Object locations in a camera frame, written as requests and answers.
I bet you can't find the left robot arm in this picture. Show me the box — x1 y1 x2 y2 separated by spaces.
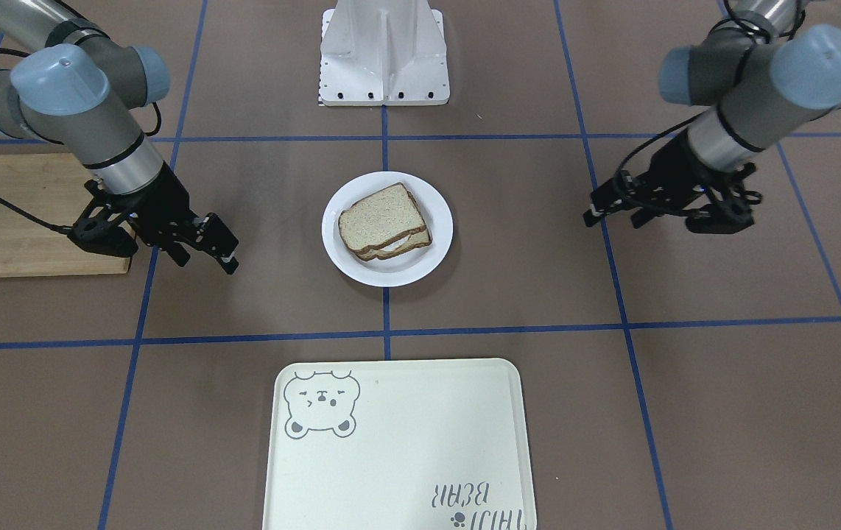
583 1 841 235

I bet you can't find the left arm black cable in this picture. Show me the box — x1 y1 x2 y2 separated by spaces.
612 0 812 214

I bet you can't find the fried egg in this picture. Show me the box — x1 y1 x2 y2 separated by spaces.
376 234 416 259

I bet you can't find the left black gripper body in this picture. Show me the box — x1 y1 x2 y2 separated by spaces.
616 132 703 216

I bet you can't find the cream bear serving tray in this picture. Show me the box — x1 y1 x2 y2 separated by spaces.
261 358 538 529

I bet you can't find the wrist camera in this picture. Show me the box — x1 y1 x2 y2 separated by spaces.
684 162 763 235
66 198 138 258

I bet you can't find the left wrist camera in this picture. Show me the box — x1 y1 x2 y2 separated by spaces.
684 162 763 235

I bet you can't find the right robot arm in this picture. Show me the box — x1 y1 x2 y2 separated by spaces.
0 1 239 274

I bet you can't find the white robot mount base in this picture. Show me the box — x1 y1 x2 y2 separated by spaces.
317 1 451 107

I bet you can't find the white round plate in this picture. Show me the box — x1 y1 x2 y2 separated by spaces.
322 171 454 286

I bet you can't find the wooden cutting board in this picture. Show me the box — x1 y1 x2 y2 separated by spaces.
0 153 131 278

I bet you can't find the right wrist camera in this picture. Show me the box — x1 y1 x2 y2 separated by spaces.
66 198 138 258

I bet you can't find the bread slice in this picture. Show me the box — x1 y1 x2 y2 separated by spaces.
351 190 433 263
338 183 429 252

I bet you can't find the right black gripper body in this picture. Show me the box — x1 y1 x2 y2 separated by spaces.
118 163 199 248

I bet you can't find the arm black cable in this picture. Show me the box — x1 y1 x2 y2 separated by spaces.
612 0 812 214
0 47 163 235

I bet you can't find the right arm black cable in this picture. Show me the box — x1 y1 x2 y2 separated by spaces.
0 47 163 235

